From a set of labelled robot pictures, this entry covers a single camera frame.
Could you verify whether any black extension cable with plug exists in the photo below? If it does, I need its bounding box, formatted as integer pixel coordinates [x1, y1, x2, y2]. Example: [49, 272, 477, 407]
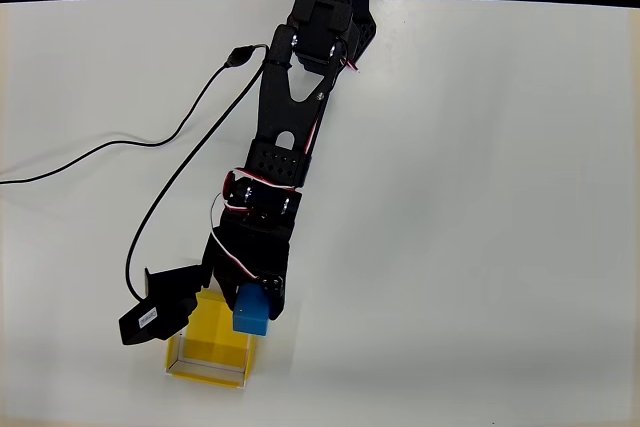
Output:
[0, 44, 259, 186]

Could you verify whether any blue cube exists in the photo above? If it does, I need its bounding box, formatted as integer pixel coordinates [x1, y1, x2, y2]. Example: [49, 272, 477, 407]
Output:
[232, 284, 272, 338]

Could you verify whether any yellow open box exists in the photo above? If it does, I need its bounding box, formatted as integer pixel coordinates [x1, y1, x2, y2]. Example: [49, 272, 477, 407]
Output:
[164, 289, 259, 390]

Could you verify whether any red white servo wire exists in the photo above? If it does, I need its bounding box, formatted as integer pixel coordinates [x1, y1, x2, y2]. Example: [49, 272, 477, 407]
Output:
[302, 91, 327, 156]
[209, 191, 261, 282]

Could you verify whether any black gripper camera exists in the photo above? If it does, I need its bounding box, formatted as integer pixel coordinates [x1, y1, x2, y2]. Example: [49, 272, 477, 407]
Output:
[118, 264, 211, 347]

